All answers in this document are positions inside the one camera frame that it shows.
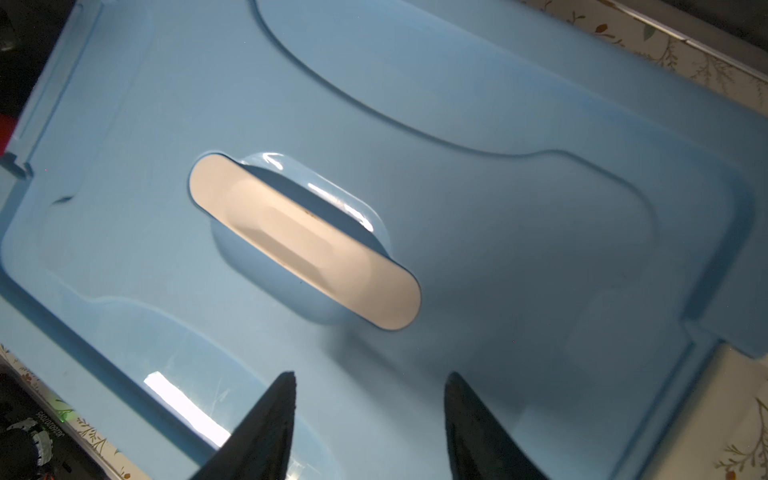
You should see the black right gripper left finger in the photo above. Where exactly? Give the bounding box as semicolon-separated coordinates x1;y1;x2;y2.
192;371;297;480

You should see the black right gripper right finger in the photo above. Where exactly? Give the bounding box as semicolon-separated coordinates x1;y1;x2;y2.
444;372;545;479

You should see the blue plastic bin lid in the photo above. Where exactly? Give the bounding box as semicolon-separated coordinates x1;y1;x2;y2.
1;1;767;479

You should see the white plastic storage bin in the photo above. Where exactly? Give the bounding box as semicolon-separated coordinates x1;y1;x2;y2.
642;346;767;479

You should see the red pencil cup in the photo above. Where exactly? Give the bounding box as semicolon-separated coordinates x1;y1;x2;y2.
0;114;17;155

